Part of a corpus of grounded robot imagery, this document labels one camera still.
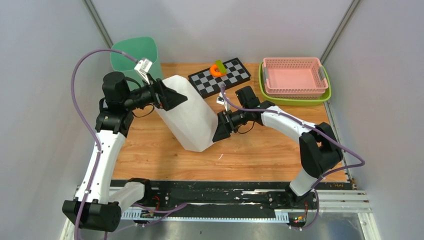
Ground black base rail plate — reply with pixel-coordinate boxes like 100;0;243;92
137;180;318;219

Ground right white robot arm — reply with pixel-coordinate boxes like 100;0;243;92
212;86;343;209

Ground purple cable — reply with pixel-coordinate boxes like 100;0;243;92
70;48;188;240
219;83;366;231

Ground green plastic tray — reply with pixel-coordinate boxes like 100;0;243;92
258;62;332;107

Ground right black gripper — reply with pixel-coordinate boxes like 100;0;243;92
212;107;250;143

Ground pink perforated basket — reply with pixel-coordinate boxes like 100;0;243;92
262;57;330;98

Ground large white container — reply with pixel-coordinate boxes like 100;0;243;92
155;75;218;152

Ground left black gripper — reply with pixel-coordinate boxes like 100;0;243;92
123;74;187;111

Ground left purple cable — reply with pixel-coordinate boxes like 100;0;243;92
70;48;188;240

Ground green plastic bin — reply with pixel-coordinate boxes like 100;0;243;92
110;36;164;86

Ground black white checkerboard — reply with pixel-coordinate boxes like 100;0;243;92
188;57;251;99

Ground green block toy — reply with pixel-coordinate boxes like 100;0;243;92
215;60;227;75

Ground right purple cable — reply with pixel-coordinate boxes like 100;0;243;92
219;83;366;231

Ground aluminium frame rails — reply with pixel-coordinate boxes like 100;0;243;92
59;185;380;240

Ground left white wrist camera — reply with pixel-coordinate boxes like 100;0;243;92
134;57;153;85

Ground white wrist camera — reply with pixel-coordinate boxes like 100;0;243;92
216;94;226;105
134;57;153;85

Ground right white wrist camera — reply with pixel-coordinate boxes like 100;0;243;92
216;94;226;105

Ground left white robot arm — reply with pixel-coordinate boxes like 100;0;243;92
62;71;188;238

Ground orange ring toy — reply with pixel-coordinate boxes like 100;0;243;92
209;64;227;78

